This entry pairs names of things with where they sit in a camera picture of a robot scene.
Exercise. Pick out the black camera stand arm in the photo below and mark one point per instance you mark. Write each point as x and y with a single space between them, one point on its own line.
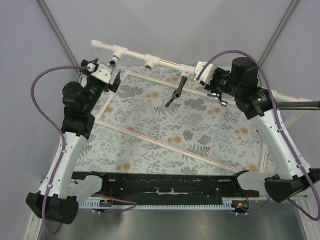
299 105

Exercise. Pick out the white slotted cable duct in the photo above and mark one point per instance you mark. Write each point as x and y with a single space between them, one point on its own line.
104 204

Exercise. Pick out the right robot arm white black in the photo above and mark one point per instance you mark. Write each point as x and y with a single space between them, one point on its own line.
294 174

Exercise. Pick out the floral patterned table mat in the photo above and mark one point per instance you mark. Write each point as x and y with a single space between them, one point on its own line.
137 133

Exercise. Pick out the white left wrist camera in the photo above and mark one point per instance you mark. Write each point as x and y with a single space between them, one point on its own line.
100 71

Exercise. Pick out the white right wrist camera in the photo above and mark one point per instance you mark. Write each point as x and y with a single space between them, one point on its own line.
207 74

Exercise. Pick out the dark grey lever faucet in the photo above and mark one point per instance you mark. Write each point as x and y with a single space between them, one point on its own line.
177 93

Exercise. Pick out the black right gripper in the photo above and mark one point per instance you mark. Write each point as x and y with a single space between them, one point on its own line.
216 81

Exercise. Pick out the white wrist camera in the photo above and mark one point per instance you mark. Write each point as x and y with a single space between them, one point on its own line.
100 71
207 74

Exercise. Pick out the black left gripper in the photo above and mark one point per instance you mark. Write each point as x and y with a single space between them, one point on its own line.
116 78

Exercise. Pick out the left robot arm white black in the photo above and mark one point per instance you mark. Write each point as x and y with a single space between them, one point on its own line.
55 200

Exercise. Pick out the chrome faucet on mat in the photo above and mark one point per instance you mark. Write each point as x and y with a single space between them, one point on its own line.
219 98

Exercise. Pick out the white pipe frame red stripe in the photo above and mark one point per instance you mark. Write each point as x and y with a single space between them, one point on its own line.
151 61

